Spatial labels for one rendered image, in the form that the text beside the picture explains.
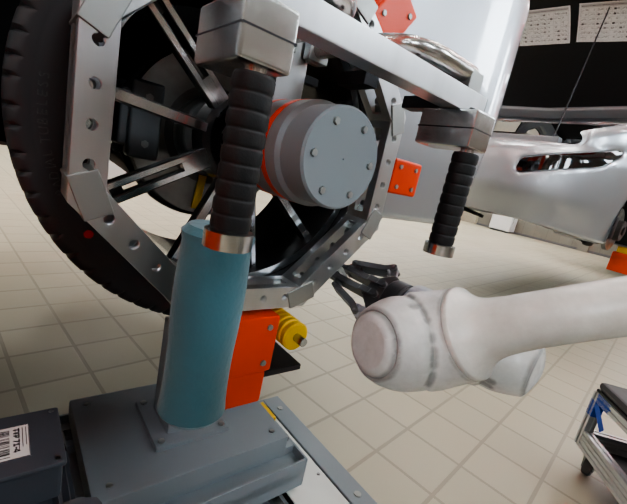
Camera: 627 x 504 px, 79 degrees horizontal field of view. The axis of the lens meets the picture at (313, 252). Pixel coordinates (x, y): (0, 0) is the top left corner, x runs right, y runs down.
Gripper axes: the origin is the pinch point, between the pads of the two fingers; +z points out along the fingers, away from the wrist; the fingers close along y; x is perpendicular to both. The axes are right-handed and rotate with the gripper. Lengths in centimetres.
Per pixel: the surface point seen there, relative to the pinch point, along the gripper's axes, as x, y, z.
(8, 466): 22, -52, -9
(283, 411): -51, -28, 23
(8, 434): 22, -52, -3
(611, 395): -92, 48, -37
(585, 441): -106, 35, -36
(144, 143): 37.0, -12.3, 16.8
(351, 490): -50, -29, -9
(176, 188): 26.2, -12.1, 20.4
